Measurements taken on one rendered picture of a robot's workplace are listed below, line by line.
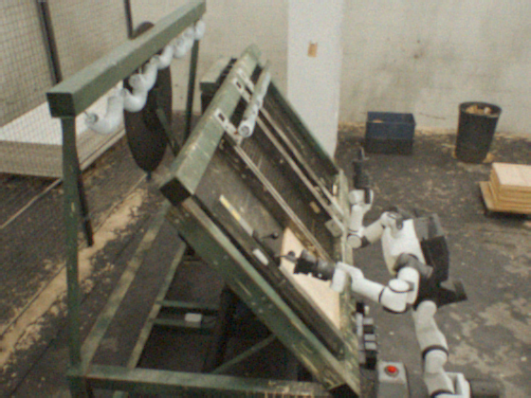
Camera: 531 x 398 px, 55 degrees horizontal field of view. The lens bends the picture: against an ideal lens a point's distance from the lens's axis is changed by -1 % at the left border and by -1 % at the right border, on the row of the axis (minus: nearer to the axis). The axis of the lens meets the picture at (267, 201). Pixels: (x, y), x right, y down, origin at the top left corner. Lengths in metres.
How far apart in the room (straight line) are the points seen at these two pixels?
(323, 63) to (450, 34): 2.07
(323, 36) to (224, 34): 2.11
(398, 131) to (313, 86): 1.28
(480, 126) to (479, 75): 1.18
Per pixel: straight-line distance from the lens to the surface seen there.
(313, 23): 6.08
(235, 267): 2.08
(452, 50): 7.59
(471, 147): 6.84
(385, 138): 6.78
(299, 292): 2.44
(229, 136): 2.54
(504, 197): 5.61
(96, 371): 2.76
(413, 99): 7.72
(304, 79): 6.23
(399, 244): 2.56
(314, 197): 3.25
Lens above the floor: 2.73
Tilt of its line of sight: 29 degrees down
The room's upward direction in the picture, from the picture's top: straight up
